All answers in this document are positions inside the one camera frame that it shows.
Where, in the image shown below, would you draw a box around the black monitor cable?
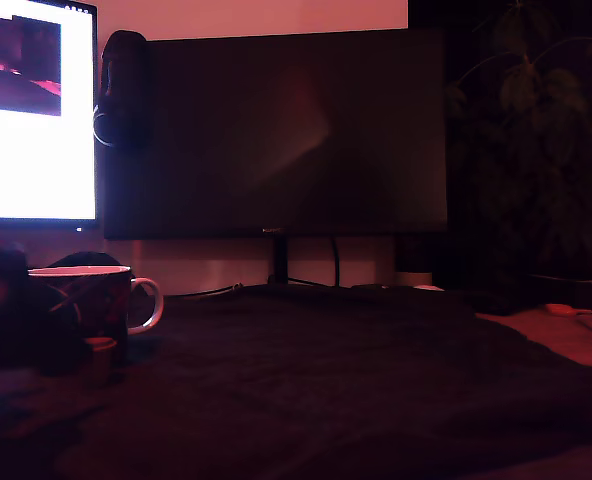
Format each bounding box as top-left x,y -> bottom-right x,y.
330,237 -> 342,289

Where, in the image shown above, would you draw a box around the brown coffee capsule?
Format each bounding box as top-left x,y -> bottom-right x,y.
83,336 -> 119,387

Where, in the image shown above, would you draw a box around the dark computer monitor with stand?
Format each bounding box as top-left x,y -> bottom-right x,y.
103,28 -> 449,289

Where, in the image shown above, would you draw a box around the dark patterned mug, white handle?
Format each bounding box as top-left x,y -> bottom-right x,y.
28,264 -> 166,369

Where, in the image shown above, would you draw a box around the dark cable with connector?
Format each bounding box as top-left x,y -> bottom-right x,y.
165,282 -> 245,300

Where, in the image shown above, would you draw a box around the lit computer monitor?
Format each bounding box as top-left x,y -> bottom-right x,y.
0,0 -> 100,232

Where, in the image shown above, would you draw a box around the dark table cloth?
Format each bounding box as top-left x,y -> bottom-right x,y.
0,284 -> 592,480

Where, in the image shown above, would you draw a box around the black headphones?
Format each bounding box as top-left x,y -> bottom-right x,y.
93,29 -> 152,154

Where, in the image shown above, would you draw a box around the dark rounded object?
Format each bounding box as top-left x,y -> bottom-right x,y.
48,251 -> 125,271

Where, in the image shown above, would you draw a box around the leafy houseplant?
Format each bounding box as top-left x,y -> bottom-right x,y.
445,0 -> 592,284

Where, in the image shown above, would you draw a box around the red-handled tool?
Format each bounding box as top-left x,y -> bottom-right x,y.
544,302 -> 592,317

